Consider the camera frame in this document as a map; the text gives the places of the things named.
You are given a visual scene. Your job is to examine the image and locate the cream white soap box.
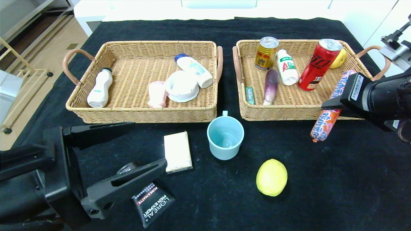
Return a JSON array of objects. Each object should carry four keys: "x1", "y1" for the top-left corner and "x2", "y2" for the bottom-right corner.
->
[{"x1": 164, "y1": 131, "x2": 193, "y2": 174}]

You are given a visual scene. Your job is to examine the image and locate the grey metal shelf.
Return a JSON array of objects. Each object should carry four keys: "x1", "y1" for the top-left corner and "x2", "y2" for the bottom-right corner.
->
[{"x1": 0, "y1": 0, "x2": 75, "y2": 42}]

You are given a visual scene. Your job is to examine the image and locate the orange sausage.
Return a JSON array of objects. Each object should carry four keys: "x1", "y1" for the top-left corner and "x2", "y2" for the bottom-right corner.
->
[{"x1": 310, "y1": 70, "x2": 357, "y2": 142}]

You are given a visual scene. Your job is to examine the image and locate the wicker basket with toiletries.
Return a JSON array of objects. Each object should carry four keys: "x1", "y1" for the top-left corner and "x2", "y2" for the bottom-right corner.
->
[{"x1": 62, "y1": 40, "x2": 223, "y2": 124}]

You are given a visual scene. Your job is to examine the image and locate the small pink bottle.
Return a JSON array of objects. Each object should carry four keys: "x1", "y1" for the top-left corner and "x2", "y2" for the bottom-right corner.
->
[{"x1": 148, "y1": 81, "x2": 167, "y2": 109}]

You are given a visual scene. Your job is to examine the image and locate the yellow lemon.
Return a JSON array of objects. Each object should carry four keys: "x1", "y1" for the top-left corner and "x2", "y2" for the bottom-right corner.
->
[{"x1": 256, "y1": 159, "x2": 288, "y2": 197}]

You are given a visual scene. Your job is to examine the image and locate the green gum pack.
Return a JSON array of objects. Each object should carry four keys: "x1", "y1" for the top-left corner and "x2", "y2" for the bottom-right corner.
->
[{"x1": 245, "y1": 86, "x2": 256, "y2": 106}]

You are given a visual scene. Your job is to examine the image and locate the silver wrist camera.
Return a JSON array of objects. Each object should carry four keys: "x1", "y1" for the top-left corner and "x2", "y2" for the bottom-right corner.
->
[
  {"x1": 0, "y1": 70, "x2": 24, "y2": 125},
  {"x1": 380, "y1": 14, "x2": 411, "y2": 69}
]

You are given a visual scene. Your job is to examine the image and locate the red drink can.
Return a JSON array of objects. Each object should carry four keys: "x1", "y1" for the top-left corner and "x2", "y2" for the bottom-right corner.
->
[{"x1": 298, "y1": 38, "x2": 343, "y2": 91}]

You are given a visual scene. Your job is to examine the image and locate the light blue plastic mug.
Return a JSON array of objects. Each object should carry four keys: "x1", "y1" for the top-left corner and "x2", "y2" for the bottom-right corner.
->
[{"x1": 207, "y1": 111, "x2": 244, "y2": 161}]

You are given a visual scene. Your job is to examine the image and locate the white bottle black cap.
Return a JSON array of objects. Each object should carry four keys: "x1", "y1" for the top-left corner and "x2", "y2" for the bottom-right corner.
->
[{"x1": 87, "y1": 68, "x2": 113, "y2": 108}]

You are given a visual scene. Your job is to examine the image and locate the cream wooden rolling rack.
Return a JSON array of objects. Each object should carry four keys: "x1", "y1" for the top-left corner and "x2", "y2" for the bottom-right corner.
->
[{"x1": 0, "y1": 37, "x2": 54, "y2": 135}]

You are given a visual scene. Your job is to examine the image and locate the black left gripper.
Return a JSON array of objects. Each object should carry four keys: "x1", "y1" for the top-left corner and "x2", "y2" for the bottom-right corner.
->
[{"x1": 0, "y1": 122, "x2": 168, "y2": 230}]

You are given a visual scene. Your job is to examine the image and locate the white round container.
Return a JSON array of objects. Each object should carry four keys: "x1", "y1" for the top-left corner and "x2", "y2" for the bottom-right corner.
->
[{"x1": 164, "y1": 70, "x2": 200, "y2": 103}]

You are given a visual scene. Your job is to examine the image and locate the wicker basket with food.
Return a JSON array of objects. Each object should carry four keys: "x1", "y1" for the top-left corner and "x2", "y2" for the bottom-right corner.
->
[{"x1": 232, "y1": 39, "x2": 391, "y2": 122}]

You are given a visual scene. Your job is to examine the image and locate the purple vegetable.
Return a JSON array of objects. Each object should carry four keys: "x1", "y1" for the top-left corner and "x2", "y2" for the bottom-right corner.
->
[{"x1": 263, "y1": 69, "x2": 279, "y2": 106}]

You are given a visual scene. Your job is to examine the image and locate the gold drink can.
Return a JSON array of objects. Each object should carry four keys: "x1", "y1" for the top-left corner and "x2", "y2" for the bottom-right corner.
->
[{"x1": 255, "y1": 37, "x2": 279, "y2": 71}]

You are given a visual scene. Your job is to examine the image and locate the black table cloth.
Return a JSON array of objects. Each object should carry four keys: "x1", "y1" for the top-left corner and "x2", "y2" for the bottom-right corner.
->
[{"x1": 0, "y1": 17, "x2": 411, "y2": 231}]

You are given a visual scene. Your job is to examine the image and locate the white bottle blue cap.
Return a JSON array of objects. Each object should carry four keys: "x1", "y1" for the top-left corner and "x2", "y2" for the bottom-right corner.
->
[{"x1": 174, "y1": 53, "x2": 214, "y2": 89}]

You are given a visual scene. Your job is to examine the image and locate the white bottle green label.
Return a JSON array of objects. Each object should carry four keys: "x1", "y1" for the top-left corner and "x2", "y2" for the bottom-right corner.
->
[{"x1": 276, "y1": 49, "x2": 299, "y2": 86}]

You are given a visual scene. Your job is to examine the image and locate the yellow pear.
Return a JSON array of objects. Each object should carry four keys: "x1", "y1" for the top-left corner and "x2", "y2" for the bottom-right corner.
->
[{"x1": 330, "y1": 48, "x2": 348, "y2": 69}]

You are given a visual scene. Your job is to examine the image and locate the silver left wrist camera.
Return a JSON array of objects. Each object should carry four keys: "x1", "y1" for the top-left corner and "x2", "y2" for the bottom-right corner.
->
[{"x1": 0, "y1": 70, "x2": 24, "y2": 125}]

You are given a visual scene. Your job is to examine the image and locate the black face wash tube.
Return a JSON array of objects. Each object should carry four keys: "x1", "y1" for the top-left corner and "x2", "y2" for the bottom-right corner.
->
[{"x1": 116, "y1": 162, "x2": 176, "y2": 228}]

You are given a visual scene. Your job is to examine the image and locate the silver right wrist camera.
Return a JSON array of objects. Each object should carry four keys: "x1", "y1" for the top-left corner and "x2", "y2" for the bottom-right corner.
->
[{"x1": 380, "y1": 14, "x2": 411, "y2": 69}]

